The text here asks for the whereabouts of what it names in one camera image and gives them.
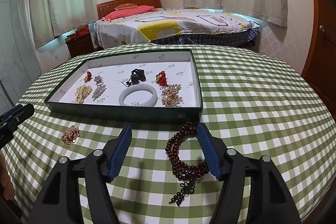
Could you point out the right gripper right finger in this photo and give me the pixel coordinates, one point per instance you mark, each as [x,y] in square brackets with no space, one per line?
[270,200]

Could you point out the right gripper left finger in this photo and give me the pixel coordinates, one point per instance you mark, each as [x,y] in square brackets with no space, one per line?
[59,198]

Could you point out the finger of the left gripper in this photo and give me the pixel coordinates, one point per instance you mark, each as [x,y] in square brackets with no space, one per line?
[19,116]
[6,115]

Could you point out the gold turtle red flower charm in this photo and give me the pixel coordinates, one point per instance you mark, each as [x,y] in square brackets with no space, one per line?
[88,77]

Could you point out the silver rhinestone hair clip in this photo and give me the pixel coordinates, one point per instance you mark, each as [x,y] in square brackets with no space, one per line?
[98,91]

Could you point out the white jade bangle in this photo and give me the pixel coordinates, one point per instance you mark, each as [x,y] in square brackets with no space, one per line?
[138,95]

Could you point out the gold red tassel charm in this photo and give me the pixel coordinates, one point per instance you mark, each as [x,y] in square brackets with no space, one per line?
[161,79]

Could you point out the green jewelry tray box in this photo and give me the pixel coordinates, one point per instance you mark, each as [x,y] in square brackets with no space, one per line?
[122,70]

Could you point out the person left hand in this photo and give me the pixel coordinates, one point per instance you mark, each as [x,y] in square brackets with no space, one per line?
[8,189]

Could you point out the glass sliding wardrobe door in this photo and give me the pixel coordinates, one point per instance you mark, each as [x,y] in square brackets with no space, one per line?
[19,66]

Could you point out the pearl gold brooch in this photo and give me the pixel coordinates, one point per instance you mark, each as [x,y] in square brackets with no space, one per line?
[81,94]

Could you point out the dark wooden nightstand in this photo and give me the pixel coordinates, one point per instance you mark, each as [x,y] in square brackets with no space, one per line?
[80,45]

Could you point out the green checkered tablecloth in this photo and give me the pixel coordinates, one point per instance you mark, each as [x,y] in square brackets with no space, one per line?
[257,104]

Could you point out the red box on nightstand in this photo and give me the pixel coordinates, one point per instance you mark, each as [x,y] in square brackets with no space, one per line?
[82,30]

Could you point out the wooden headboard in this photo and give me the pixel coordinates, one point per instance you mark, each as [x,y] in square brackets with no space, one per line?
[106,8]

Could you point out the pink pillow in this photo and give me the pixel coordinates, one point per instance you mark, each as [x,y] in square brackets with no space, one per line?
[129,12]

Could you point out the brown wooden door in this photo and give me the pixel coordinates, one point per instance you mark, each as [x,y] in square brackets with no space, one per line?
[319,69]

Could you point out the orange small pillow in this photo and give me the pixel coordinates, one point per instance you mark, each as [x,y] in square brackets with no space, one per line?
[125,6]

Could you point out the pink crystal brooch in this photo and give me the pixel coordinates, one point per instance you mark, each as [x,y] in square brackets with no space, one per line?
[170,95]

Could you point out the bed with patterned sheet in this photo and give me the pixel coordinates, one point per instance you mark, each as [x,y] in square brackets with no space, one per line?
[176,26]

